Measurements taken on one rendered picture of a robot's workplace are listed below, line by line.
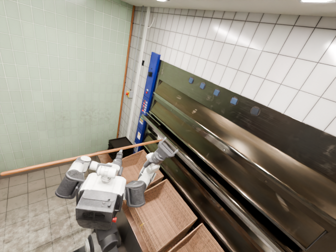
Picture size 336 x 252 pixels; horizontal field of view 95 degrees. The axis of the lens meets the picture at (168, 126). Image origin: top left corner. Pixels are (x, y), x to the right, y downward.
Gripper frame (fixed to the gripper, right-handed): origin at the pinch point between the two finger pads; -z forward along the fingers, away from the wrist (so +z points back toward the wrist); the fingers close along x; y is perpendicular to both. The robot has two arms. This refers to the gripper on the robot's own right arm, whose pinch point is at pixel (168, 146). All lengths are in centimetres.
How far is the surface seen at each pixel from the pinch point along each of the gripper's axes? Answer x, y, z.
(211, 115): -8, 56, -9
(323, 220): -89, 16, -29
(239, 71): 2, 57, -48
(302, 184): -71, 24, -33
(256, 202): -72, 23, -1
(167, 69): 61, 86, 2
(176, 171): -28, 50, 70
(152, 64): 83, 93, 15
